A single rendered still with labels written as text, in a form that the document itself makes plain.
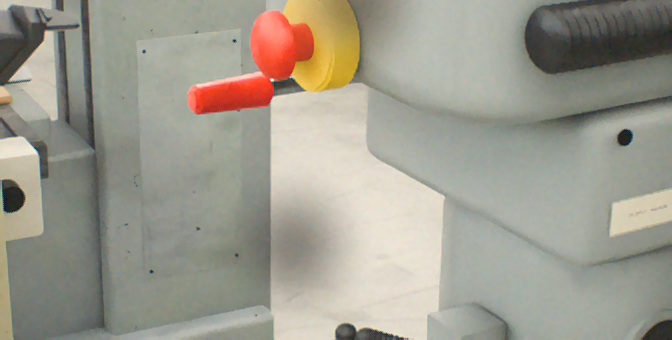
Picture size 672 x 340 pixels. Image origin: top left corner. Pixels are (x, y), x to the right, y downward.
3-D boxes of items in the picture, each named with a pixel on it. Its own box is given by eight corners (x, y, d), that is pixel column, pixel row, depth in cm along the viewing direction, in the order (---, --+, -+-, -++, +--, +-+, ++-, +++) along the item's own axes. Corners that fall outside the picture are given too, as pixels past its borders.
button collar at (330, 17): (330, 105, 74) (332, 1, 72) (279, 78, 79) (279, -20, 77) (360, 100, 75) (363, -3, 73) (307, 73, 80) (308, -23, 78)
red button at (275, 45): (275, 91, 73) (275, 21, 72) (242, 73, 76) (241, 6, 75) (326, 82, 75) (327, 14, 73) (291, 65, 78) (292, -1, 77)
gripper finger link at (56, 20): (79, 33, 162) (41, 31, 157) (68, 13, 163) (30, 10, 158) (86, 25, 161) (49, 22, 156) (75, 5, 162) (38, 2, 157)
